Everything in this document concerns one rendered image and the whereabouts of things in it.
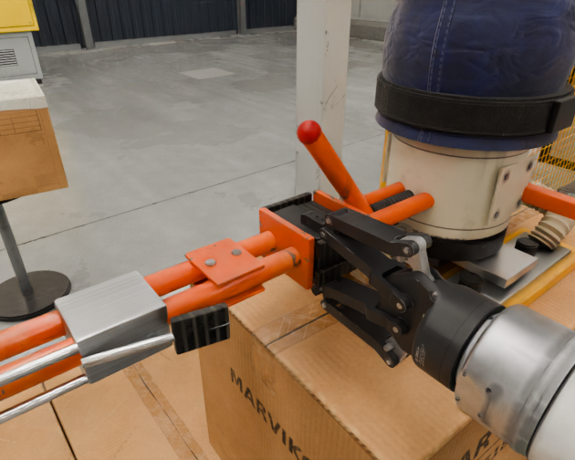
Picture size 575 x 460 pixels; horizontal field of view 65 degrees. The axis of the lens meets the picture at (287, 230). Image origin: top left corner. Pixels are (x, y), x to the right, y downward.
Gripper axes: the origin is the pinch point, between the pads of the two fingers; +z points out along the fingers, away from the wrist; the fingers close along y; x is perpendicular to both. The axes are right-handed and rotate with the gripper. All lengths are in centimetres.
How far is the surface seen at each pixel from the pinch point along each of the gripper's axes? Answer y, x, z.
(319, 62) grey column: 4, 92, 96
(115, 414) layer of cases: 66, -14, 49
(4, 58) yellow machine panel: 83, 88, 734
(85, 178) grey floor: 121, 60, 332
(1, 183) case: 51, -10, 175
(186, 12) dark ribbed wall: 63, 549, 1055
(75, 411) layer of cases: 66, -21, 56
